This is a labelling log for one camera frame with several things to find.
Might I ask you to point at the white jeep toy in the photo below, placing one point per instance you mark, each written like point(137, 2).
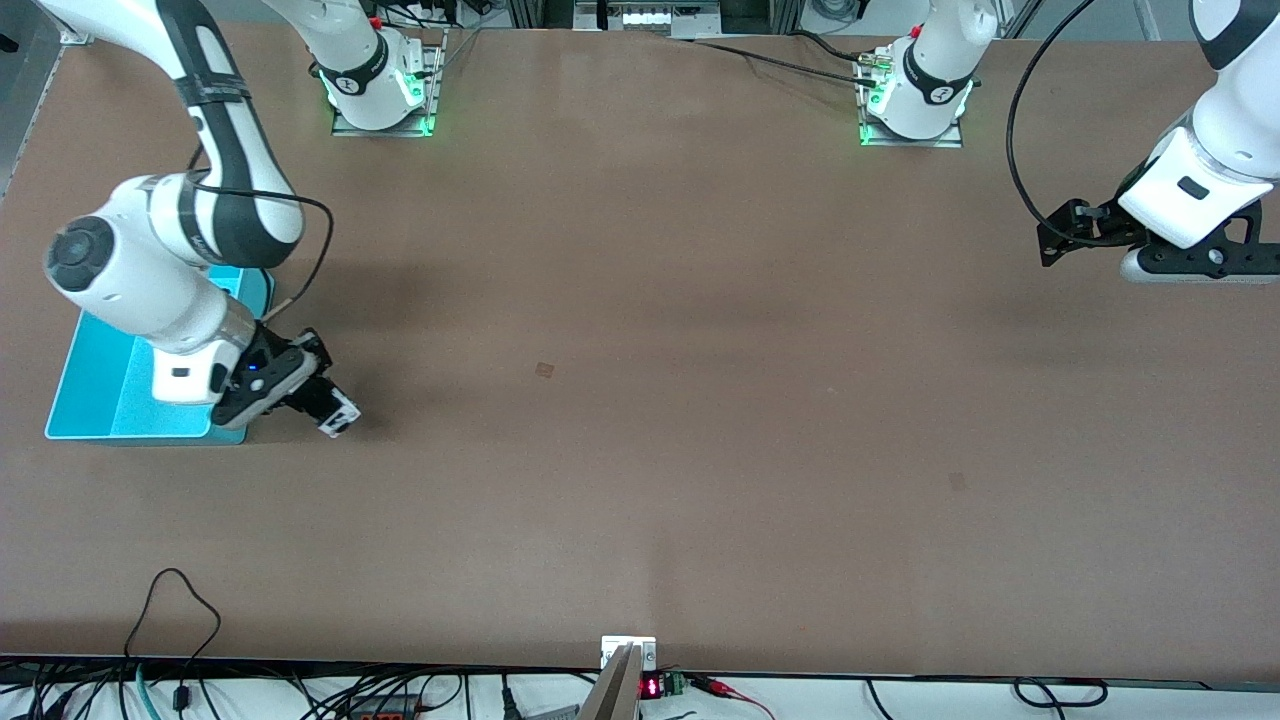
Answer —
point(340, 418)

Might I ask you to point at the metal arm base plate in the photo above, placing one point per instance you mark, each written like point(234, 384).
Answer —
point(435, 80)
point(950, 140)

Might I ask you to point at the white mounting plate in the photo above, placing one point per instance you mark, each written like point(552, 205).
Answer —
point(648, 650)

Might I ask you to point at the grey aluminium beam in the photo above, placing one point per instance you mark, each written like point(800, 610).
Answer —
point(612, 695)

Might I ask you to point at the cyan plastic bin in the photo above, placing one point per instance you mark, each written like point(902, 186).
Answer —
point(100, 400)

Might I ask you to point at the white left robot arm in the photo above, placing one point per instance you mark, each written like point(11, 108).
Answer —
point(1240, 110)

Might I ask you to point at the red LED display module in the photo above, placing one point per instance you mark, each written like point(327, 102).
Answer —
point(655, 686)

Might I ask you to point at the orange power strip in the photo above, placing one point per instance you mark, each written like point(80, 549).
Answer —
point(385, 711)

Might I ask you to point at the aluminium frame with lights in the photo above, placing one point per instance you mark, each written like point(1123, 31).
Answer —
point(645, 18)

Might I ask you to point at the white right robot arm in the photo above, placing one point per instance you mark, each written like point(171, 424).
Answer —
point(130, 280)

